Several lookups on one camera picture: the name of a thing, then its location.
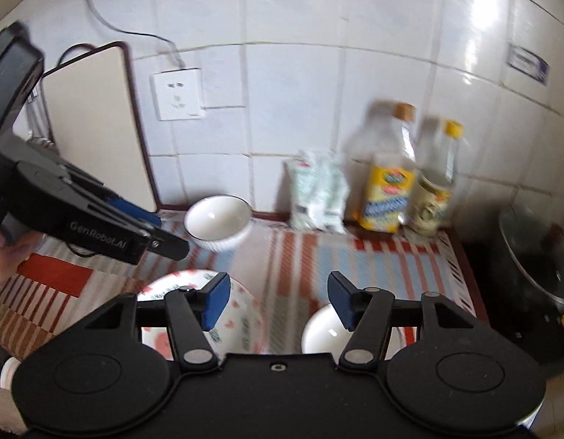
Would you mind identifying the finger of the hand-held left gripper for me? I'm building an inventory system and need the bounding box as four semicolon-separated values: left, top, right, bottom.
140;224;190;260
63;164;163;228

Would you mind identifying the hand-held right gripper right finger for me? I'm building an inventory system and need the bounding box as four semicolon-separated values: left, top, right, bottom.
326;271;482;371

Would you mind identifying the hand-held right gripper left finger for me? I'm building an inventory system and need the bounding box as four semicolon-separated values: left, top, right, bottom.
83;272;231;373

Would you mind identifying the pink heart patterned plate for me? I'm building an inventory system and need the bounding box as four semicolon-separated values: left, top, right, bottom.
136;270;265;363

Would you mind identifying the white ribbed bowl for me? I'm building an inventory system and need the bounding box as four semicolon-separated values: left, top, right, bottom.
301;303;407;361
184;195;254;252

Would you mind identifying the person's left hand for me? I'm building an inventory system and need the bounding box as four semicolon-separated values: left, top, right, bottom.
0;225;46;296

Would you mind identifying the striped table mat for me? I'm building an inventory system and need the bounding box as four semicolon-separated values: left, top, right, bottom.
0;210;490;362

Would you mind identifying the white cutting board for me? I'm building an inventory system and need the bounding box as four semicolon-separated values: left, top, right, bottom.
41;41;160;214

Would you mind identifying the white salt bag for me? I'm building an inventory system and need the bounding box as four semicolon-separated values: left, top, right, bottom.
285;148;352;234

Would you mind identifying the yellow-label oil bottle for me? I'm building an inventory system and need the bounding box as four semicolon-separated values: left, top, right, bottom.
349;102;418;234

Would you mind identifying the clear vinegar bottle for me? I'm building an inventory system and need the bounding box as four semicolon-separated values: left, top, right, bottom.
407;120;466;239

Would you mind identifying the black pot with glass lid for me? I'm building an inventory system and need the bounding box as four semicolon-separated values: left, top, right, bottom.
487;201;564;363

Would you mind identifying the white wall socket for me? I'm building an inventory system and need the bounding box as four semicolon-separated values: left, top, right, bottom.
150;68;206;121

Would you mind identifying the grey wall cable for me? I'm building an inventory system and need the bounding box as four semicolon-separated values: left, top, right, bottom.
83;0;188;69

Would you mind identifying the blue wall sticker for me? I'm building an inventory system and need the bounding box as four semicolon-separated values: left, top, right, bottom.
507;44;550;86

